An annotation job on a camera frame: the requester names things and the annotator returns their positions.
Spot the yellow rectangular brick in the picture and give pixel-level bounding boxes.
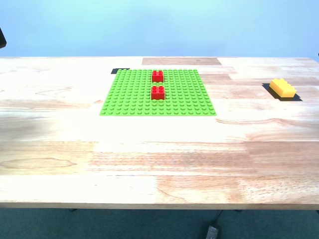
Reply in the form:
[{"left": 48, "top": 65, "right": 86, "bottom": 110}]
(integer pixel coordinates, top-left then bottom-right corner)
[{"left": 269, "top": 78, "right": 297, "bottom": 99}]

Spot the red square brick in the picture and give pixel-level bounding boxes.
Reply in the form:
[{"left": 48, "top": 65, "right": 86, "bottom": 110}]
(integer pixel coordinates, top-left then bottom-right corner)
[
  {"left": 151, "top": 86, "right": 166, "bottom": 101},
  {"left": 152, "top": 70, "right": 164, "bottom": 83}
]

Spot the green studded baseplate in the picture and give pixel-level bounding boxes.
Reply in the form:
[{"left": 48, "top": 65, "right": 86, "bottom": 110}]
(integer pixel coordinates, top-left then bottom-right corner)
[{"left": 99, "top": 69, "right": 217, "bottom": 117}]

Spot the grey power adapter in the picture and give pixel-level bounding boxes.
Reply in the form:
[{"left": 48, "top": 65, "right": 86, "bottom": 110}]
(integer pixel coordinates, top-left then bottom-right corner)
[{"left": 206, "top": 225, "right": 220, "bottom": 239}]

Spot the black tape rectangle outline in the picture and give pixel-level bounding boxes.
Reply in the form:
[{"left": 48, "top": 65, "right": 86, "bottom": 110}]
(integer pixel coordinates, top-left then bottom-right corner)
[{"left": 262, "top": 83, "right": 304, "bottom": 102}]

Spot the black power cable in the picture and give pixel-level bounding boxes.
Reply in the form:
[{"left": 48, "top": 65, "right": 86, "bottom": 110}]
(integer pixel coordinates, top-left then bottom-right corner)
[{"left": 213, "top": 210, "right": 223, "bottom": 227}]

